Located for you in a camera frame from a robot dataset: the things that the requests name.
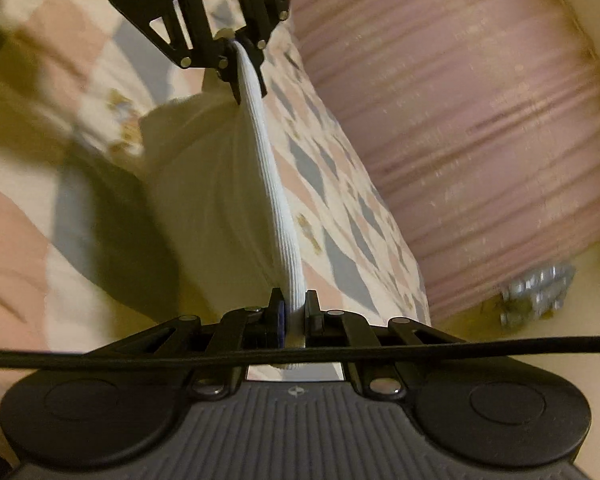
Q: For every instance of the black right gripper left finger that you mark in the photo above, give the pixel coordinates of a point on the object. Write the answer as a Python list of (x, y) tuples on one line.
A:
[(250, 328)]

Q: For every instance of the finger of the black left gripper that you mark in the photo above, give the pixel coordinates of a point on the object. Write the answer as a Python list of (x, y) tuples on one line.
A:
[(181, 31), (261, 18)]

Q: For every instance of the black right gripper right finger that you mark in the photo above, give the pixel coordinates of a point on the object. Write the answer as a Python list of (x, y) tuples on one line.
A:
[(380, 378)]

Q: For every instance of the white tank top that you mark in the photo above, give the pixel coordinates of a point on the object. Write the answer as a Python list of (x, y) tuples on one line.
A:
[(212, 181)]

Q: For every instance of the pink grey checkered quilt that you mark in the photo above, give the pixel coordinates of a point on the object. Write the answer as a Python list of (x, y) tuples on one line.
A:
[(83, 260)]

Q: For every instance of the pink patterned curtain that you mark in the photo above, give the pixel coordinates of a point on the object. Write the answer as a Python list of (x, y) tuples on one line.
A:
[(478, 122)]

